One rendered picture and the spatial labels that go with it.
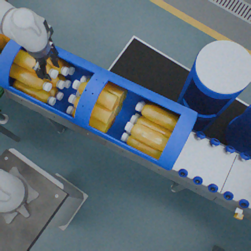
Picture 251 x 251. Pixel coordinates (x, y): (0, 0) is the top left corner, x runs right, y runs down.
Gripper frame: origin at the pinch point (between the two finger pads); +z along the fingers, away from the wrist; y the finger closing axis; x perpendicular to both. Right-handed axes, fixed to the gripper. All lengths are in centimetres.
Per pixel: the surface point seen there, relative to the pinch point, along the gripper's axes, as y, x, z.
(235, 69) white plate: 44, -73, 15
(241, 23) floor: 142, -73, 119
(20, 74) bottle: -7.0, 13.2, 4.7
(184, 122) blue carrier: 3, -61, -4
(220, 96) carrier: 30, -72, 18
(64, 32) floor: 68, 57, 120
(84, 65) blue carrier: 8.2, -12.4, -1.3
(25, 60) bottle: -1.1, 12.6, 0.2
